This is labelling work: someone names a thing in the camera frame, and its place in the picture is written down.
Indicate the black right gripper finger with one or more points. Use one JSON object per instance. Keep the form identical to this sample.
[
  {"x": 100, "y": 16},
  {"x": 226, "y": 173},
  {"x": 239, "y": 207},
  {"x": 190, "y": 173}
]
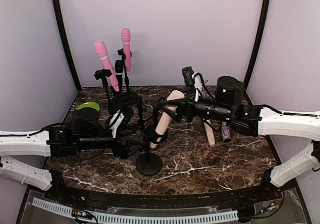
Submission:
[
  {"x": 172, "y": 114},
  {"x": 170, "y": 103}
]

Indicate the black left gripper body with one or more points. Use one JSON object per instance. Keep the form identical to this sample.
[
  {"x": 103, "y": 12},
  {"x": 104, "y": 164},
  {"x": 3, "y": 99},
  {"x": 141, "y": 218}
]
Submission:
[{"x": 118, "y": 150}]

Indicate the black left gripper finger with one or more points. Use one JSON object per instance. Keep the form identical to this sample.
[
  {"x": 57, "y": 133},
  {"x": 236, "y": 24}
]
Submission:
[
  {"x": 134, "y": 143},
  {"x": 133, "y": 153}
]

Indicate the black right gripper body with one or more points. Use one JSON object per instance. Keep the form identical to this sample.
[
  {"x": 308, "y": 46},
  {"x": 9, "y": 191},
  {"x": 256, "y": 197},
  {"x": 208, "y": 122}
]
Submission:
[{"x": 189, "y": 112}]

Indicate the tall beige microphone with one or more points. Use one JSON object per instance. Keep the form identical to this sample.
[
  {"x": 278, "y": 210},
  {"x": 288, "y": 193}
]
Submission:
[{"x": 164, "y": 121}]

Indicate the round-base stand of tall beige mic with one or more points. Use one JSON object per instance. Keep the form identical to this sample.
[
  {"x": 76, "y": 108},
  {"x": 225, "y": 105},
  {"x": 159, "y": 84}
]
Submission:
[{"x": 148, "y": 163}]

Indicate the beige microphone round head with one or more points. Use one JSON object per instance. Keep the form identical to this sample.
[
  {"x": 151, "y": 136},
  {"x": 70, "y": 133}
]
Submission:
[{"x": 209, "y": 133}]

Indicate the purple rhinestone microphone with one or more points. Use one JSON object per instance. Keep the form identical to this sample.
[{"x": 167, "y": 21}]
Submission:
[{"x": 225, "y": 131}]

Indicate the black clip mic stand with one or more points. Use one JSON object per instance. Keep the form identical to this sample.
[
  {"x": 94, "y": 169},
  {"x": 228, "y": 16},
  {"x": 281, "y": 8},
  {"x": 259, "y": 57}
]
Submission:
[{"x": 103, "y": 74}]

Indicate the pink microphone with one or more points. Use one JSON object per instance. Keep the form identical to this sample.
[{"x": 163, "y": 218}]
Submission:
[
  {"x": 126, "y": 41},
  {"x": 102, "y": 52}
]

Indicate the black tripod mic stand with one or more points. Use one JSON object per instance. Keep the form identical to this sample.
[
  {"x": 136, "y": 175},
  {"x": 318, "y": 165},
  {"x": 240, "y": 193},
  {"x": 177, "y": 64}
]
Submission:
[{"x": 123, "y": 102}]

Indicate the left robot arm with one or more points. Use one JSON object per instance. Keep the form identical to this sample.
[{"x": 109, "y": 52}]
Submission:
[{"x": 83, "y": 132}]

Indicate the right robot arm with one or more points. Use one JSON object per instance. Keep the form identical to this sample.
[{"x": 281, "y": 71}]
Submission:
[{"x": 250, "y": 120}]

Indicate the black stand with textured grip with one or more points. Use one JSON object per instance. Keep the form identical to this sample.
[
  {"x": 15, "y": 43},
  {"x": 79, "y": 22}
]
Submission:
[{"x": 119, "y": 67}]

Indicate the green round plate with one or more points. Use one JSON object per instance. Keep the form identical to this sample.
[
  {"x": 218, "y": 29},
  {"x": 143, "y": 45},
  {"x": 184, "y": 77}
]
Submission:
[{"x": 90, "y": 104}]

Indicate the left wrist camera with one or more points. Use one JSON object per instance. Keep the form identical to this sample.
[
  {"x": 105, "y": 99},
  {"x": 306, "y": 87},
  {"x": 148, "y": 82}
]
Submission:
[{"x": 117, "y": 123}]

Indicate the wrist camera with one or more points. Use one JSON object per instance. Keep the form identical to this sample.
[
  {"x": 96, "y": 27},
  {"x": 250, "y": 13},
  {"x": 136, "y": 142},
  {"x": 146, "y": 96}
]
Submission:
[
  {"x": 194, "y": 85},
  {"x": 117, "y": 123}
]

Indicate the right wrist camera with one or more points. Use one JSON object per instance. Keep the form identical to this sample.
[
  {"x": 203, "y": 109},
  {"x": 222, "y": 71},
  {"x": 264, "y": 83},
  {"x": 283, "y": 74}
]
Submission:
[{"x": 194, "y": 85}]

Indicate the white slotted cable duct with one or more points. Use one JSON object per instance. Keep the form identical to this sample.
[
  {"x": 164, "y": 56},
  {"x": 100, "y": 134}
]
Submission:
[{"x": 137, "y": 216}]

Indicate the black front rail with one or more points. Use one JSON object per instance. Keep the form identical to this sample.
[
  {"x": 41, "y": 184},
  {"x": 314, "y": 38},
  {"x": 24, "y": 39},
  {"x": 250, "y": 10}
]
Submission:
[{"x": 103, "y": 201}]

